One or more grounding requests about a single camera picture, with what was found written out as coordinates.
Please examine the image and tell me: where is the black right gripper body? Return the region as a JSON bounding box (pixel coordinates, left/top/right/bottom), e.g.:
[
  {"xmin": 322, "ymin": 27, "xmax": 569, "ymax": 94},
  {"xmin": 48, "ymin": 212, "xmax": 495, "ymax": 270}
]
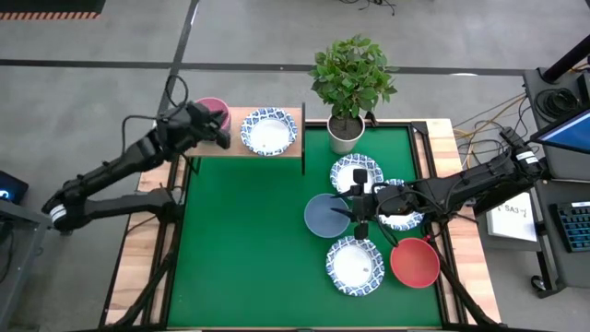
[{"xmin": 352, "ymin": 169, "xmax": 420, "ymax": 241}]

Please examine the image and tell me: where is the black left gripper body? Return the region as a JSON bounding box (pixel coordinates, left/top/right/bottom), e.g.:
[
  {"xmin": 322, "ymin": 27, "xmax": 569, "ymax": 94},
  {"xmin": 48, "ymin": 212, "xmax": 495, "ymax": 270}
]
[{"xmin": 156, "ymin": 101, "xmax": 230, "ymax": 153}]

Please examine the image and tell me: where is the maroon plastic bowl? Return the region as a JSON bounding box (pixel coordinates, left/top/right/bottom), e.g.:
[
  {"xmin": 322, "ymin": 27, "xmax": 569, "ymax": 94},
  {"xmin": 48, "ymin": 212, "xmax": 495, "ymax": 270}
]
[{"xmin": 195, "ymin": 96, "xmax": 232, "ymax": 134}]

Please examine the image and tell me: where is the blue patterned paper bowl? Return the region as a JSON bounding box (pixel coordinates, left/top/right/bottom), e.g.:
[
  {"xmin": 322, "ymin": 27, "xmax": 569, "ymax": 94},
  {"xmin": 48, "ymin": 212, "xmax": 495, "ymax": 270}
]
[
  {"xmin": 240, "ymin": 107, "xmax": 299, "ymax": 158},
  {"xmin": 329, "ymin": 152, "xmax": 384, "ymax": 195},
  {"xmin": 371, "ymin": 178, "xmax": 426, "ymax": 232},
  {"xmin": 324, "ymin": 235, "xmax": 386, "ymax": 297}
]

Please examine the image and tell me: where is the blue-grey plastic bowl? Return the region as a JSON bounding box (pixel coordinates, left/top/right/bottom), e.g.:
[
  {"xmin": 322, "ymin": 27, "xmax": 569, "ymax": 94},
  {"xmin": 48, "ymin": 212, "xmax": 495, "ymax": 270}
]
[{"xmin": 303, "ymin": 193, "xmax": 352, "ymax": 240}]

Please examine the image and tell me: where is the red plastic bowl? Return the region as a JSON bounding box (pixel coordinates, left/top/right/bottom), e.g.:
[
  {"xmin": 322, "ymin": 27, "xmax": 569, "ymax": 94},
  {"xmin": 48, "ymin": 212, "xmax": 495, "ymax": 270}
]
[{"xmin": 389, "ymin": 237, "xmax": 442, "ymax": 290}]

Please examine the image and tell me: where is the green table mat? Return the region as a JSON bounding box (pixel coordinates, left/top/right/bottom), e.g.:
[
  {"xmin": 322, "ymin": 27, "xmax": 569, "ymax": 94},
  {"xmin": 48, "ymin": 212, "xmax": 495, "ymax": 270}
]
[{"xmin": 166, "ymin": 126, "xmax": 443, "ymax": 329}]

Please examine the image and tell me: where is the green tree in white pot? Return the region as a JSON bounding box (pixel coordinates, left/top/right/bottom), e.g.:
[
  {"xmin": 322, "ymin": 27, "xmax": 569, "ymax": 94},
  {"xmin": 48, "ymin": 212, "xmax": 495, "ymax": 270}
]
[{"xmin": 307, "ymin": 34, "xmax": 400, "ymax": 156}]

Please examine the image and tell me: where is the white paper sheet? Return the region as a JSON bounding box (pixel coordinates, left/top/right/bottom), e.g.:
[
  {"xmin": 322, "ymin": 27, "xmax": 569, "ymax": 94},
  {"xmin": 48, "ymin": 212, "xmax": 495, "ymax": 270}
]
[{"xmin": 485, "ymin": 202, "xmax": 539, "ymax": 243}]

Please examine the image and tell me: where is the black power strip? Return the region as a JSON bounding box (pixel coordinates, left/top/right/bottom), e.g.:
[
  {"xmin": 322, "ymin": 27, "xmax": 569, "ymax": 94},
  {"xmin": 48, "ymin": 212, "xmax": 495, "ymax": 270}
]
[{"xmin": 500, "ymin": 126, "xmax": 522, "ymax": 147}]

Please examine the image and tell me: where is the grey desk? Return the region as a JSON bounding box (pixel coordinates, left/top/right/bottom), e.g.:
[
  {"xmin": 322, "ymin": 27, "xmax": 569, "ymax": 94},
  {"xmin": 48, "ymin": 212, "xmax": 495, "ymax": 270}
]
[{"xmin": 523, "ymin": 66, "xmax": 590, "ymax": 299}]

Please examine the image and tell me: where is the black device with blue light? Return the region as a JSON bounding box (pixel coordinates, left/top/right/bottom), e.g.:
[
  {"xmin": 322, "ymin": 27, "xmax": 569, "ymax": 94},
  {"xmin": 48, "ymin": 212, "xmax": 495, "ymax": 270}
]
[{"xmin": 0, "ymin": 170, "xmax": 30, "ymax": 205}]

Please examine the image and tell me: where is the black orange striped floor mat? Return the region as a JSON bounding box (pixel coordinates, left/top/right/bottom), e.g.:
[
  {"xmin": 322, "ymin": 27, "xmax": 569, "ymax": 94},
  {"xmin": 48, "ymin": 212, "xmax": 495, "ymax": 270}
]
[{"xmin": 0, "ymin": 0, "xmax": 107, "ymax": 21}]

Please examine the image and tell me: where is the grey metal stand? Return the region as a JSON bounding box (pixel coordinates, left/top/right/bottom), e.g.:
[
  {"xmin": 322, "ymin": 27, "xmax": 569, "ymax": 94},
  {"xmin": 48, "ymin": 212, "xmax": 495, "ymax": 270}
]
[{"xmin": 0, "ymin": 197, "xmax": 77, "ymax": 331}]

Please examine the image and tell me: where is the black keyboard with blue keys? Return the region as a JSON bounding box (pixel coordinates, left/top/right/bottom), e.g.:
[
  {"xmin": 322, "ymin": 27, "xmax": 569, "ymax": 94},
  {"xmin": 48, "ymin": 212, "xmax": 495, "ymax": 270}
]
[{"xmin": 549, "ymin": 200, "xmax": 590, "ymax": 254}]

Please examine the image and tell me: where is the laptop with blue screen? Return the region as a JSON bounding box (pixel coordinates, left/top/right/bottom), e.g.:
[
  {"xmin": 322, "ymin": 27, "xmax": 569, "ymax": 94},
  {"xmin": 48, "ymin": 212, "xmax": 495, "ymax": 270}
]
[{"xmin": 529, "ymin": 108, "xmax": 590, "ymax": 156}]

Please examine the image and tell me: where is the black pole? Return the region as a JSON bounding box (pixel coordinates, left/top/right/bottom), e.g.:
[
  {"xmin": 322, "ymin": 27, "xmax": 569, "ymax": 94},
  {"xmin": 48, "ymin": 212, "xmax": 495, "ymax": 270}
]
[{"xmin": 541, "ymin": 34, "xmax": 590, "ymax": 84}]

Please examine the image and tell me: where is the wooden shelf with black frame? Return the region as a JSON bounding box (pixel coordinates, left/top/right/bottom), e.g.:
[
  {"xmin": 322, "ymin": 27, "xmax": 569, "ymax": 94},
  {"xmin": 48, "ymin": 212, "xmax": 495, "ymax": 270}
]
[{"xmin": 183, "ymin": 101, "xmax": 308, "ymax": 176}]

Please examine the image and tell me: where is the yellow floor cable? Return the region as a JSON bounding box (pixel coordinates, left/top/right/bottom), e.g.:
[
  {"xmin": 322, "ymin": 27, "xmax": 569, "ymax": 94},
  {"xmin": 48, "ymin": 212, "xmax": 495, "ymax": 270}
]
[{"xmin": 454, "ymin": 94, "xmax": 529, "ymax": 185}]

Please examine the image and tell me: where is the black floor cable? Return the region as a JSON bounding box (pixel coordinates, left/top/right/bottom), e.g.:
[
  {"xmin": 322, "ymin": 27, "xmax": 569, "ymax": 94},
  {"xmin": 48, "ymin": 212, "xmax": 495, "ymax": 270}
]
[{"xmin": 338, "ymin": 0, "xmax": 397, "ymax": 16}]

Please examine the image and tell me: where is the coiled black cable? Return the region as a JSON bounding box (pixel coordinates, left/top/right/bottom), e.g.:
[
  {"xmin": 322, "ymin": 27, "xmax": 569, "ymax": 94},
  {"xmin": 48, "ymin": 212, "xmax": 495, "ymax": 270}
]
[{"xmin": 534, "ymin": 87, "xmax": 581, "ymax": 122}]

